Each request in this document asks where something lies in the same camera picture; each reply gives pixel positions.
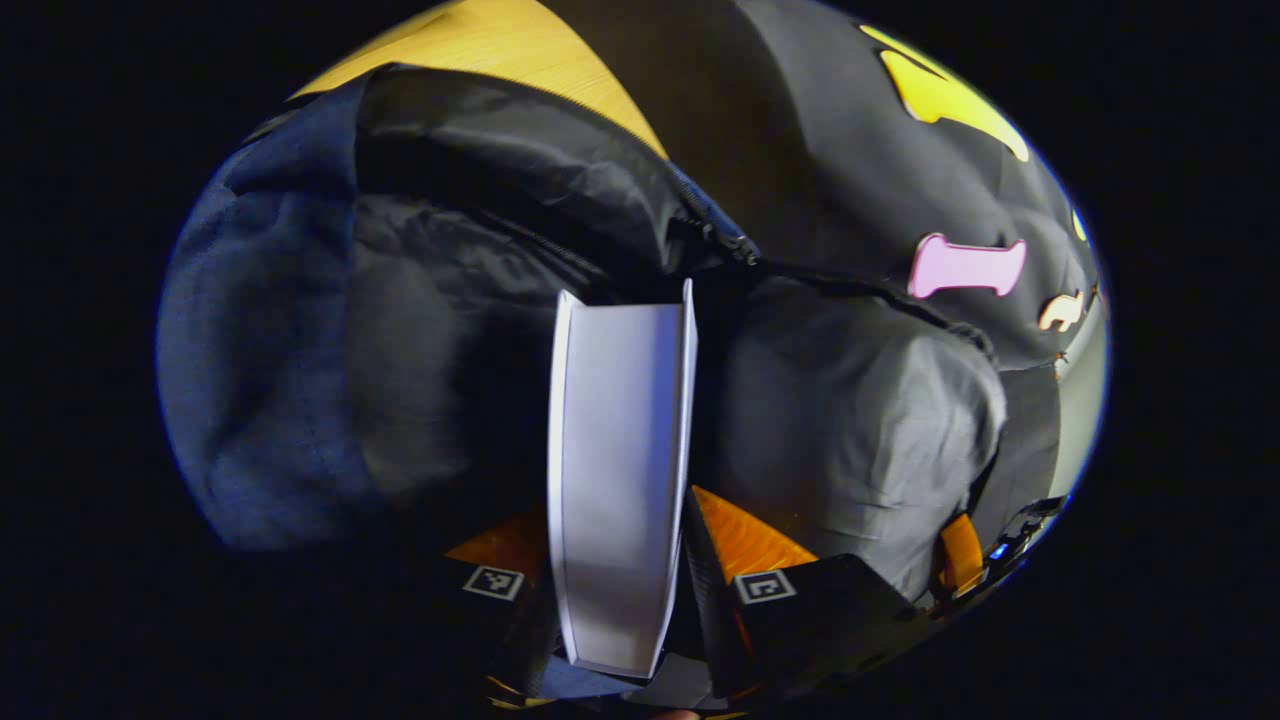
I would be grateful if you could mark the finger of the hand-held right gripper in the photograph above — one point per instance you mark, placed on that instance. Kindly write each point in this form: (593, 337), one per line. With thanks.
(962, 555)

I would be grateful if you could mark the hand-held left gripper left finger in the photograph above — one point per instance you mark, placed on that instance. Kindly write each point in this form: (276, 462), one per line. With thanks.
(500, 545)

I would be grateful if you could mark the white book grey patterned spine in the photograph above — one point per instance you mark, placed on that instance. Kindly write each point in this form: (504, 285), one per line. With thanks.
(620, 480)

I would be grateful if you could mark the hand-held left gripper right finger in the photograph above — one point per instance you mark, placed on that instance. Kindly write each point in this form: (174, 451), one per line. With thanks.
(705, 590)

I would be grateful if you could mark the blue schoolbag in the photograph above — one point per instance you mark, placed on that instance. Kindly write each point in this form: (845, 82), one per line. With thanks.
(850, 420)

